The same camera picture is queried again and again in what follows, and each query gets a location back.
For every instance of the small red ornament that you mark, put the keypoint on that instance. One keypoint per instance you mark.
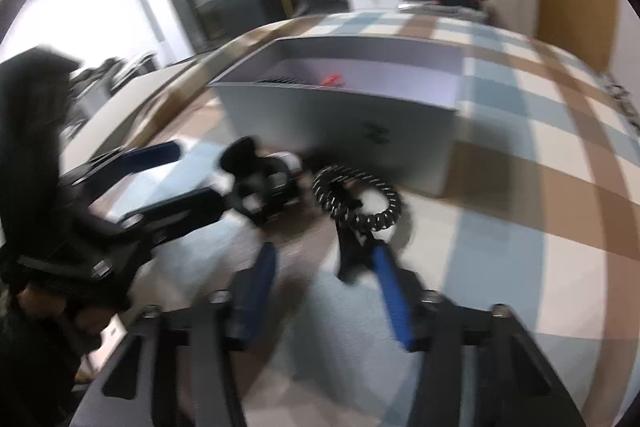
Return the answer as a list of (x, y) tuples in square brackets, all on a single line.
[(332, 80)]

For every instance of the checkered blanket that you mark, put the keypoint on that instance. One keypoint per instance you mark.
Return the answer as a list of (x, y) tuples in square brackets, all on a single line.
[(500, 132)]

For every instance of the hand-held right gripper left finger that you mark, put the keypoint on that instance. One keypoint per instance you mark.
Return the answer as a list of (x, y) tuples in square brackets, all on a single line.
[(260, 287)]

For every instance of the silver cardboard box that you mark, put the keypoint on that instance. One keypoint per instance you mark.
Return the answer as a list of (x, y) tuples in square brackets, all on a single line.
[(350, 127)]

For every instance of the black hair claw clip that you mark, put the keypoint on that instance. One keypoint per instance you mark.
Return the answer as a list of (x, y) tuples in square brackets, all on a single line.
[(350, 257), (260, 187)]

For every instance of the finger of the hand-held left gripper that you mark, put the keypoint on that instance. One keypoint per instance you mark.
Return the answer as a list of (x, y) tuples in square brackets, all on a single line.
[(150, 157), (185, 207)]

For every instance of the person's left hand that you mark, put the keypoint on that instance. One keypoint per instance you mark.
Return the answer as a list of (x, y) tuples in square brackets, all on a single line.
[(45, 304)]

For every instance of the silver suitcase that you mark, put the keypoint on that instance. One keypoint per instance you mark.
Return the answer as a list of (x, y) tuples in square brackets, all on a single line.
[(440, 9)]

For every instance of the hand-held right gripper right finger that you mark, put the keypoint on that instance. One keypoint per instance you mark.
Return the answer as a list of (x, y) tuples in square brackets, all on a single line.
[(392, 302)]

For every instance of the person's left forearm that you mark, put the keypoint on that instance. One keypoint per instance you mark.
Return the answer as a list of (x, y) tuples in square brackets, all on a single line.
[(30, 372)]

